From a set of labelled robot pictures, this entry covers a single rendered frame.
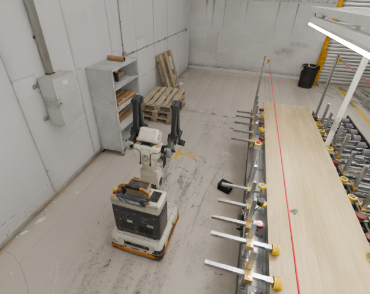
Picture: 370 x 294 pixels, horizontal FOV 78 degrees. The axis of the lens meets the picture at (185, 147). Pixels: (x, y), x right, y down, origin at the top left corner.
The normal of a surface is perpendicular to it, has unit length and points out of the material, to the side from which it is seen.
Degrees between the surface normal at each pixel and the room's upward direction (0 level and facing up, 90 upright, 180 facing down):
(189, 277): 0
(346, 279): 0
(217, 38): 90
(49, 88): 90
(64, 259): 0
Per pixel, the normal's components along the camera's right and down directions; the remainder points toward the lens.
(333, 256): 0.04, -0.83
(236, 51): -0.27, 0.53
